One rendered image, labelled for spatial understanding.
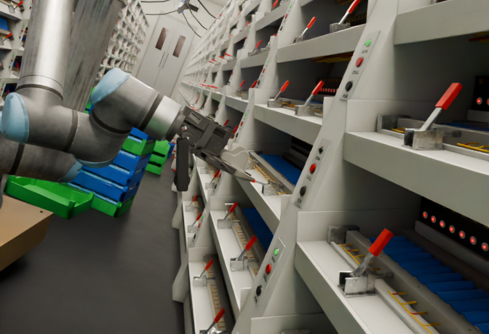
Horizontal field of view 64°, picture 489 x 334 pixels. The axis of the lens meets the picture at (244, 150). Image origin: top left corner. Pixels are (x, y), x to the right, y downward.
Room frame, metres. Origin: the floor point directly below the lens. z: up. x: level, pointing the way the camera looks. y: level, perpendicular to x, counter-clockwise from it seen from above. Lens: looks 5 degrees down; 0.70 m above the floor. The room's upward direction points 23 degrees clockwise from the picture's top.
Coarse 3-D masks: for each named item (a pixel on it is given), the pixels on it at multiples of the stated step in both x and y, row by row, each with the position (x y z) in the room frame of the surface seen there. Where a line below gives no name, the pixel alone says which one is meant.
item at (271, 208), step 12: (240, 144) 1.31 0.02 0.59; (252, 144) 1.32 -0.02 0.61; (264, 144) 1.33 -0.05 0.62; (276, 144) 1.34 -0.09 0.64; (300, 156) 1.21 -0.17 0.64; (240, 180) 1.14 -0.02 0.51; (264, 180) 1.02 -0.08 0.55; (252, 192) 0.98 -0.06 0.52; (264, 204) 0.85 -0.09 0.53; (276, 204) 0.82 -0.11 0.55; (264, 216) 0.84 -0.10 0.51; (276, 216) 0.75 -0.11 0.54; (276, 228) 0.75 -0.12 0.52
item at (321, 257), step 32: (320, 224) 0.63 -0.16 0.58; (352, 224) 0.65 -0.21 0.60; (384, 224) 0.66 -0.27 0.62; (416, 224) 0.64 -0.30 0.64; (448, 224) 0.57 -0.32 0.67; (480, 224) 0.51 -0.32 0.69; (320, 256) 0.58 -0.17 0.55; (352, 256) 0.56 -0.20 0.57; (384, 256) 0.53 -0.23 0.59; (416, 256) 0.55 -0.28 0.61; (448, 256) 0.54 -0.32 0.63; (480, 256) 0.51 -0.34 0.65; (320, 288) 0.52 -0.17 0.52; (352, 288) 0.47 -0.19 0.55; (384, 288) 0.49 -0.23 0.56; (416, 288) 0.45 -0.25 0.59; (448, 288) 0.47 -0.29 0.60; (480, 288) 0.47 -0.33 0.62; (352, 320) 0.43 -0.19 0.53; (384, 320) 0.42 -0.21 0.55; (416, 320) 0.41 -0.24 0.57; (448, 320) 0.39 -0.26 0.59; (480, 320) 0.40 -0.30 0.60
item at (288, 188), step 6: (252, 156) 1.26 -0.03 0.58; (258, 156) 1.23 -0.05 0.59; (258, 162) 1.16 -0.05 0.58; (264, 162) 1.14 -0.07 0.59; (258, 168) 1.11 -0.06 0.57; (264, 168) 1.09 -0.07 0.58; (270, 168) 1.06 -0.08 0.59; (270, 174) 1.02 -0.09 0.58; (276, 174) 1.00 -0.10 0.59; (276, 180) 0.97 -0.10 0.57; (282, 180) 0.93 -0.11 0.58; (288, 186) 0.88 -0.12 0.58; (282, 192) 0.88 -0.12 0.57; (288, 192) 0.86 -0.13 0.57
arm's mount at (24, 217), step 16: (16, 208) 1.16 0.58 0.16; (32, 208) 1.20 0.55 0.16; (0, 224) 1.04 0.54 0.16; (16, 224) 1.07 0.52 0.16; (32, 224) 1.10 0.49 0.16; (48, 224) 1.22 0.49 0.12; (0, 240) 0.96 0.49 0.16; (16, 240) 1.02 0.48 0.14; (32, 240) 1.13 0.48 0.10; (0, 256) 0.96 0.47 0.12; (16, 256) 1.06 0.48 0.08
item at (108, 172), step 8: (88, 168) 1.81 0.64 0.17; (96, 168) 1.81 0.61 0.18; (104, 168) 1.81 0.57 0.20; (112, 168) 1.81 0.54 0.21; (144, 168) 1.99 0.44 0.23; (104, 176) 1.81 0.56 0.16; (112, 176) 1.81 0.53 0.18; (120, 176) 1.81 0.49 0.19; (128, 176) 1.81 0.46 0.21; (136, 176) 1.88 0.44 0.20; (128, 184) 1.81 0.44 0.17
